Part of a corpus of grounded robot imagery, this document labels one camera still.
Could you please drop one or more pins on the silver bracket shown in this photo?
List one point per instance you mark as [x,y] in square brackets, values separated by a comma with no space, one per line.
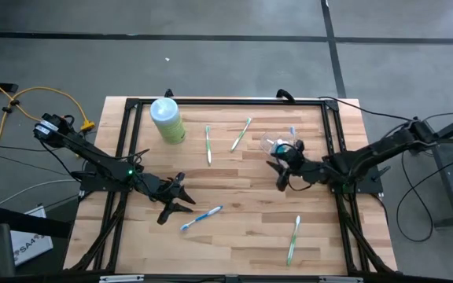
[340,280]
[120,278]

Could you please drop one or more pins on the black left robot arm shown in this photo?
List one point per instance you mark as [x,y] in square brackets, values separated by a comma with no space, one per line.
[93,155]

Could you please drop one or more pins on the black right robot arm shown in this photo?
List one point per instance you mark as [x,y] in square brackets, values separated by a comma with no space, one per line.
[368,155]

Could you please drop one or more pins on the green white toothbrush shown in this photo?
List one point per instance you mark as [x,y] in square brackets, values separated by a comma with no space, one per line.
[241,134]
[208,143]
[292,241]

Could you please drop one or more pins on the clear acrylic organizer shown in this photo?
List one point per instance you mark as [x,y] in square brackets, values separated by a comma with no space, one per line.
[267,147]

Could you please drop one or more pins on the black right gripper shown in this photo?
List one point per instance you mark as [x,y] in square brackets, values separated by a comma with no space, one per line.
[301,171]

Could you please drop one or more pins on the black metal stand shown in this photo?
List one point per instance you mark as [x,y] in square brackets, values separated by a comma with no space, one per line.
[446,181]

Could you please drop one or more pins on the white printed sign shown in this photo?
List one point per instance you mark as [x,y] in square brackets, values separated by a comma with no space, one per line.
[34,245]

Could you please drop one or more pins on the green disinfecting wipes canister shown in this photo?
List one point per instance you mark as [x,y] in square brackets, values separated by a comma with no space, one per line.
[169,126]

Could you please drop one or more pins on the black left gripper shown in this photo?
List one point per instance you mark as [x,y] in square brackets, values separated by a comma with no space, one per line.
[171,188]

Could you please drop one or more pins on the teal mouthwash bottle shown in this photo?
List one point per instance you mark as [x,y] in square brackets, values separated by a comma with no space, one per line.
[281,141]

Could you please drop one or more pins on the blue white toothbrush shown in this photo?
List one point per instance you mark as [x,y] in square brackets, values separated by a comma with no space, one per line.
[292,130]
[203,217]

